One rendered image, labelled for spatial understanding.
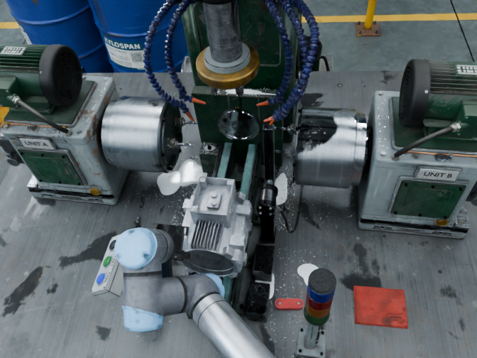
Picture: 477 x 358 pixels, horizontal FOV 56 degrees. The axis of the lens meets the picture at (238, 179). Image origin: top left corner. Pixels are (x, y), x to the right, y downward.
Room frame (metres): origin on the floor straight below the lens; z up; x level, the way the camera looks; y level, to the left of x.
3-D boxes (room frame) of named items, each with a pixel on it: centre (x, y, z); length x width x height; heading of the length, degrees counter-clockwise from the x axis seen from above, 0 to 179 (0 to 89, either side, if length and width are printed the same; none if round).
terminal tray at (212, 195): (0.71, 0.07, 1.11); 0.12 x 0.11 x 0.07; 165
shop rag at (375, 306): (0.48, -0.38, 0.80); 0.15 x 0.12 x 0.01; 78
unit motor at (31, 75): (1.13, 0.62, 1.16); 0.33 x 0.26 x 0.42; 75
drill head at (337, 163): (0.92, -0.32, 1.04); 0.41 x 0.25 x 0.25; 75
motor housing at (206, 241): (0.67, 0.08, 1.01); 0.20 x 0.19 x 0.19; 165
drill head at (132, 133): (1.09, 0.34, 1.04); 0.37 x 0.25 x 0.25; 75
